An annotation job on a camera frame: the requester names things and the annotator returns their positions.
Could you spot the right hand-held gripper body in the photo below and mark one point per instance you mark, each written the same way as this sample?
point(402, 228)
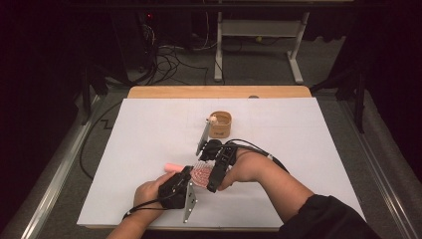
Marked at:
point(222, 154)

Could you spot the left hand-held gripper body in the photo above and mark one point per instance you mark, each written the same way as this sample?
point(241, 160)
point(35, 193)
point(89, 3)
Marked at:
point(174, 195)

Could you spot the brown holder cup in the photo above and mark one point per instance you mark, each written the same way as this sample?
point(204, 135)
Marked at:
point(221, 127)

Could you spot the person's left hand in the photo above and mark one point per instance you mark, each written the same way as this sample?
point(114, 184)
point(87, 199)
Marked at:
point(147, 195)

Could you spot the person's right hand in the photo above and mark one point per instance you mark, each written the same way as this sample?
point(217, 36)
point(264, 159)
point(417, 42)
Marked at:
point(249, 166)

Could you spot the white board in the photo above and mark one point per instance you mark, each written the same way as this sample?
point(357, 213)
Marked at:
point(149, 139)

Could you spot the wooden table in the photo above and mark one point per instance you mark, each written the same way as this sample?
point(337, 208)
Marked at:
point(215, 92)

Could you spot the small yellow ball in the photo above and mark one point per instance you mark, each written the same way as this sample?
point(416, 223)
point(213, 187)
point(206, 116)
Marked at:
point(258, 39)

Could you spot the person's black sleeve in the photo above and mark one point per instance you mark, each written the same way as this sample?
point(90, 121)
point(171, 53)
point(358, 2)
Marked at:
point(331, 220)

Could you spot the black metal stand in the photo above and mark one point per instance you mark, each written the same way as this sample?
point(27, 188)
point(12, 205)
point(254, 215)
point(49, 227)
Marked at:
point(360, 99)
point(87, 99)

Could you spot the black computer tower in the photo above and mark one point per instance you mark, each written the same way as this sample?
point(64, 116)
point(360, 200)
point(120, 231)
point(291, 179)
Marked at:
point(146, 36)

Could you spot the aluminium floor rail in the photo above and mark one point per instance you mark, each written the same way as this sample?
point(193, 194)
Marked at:
point(381, 192)
point(58, 181)

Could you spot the white metal desk frame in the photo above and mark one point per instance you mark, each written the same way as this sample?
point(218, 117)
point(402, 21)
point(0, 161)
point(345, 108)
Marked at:
point(258, 28)

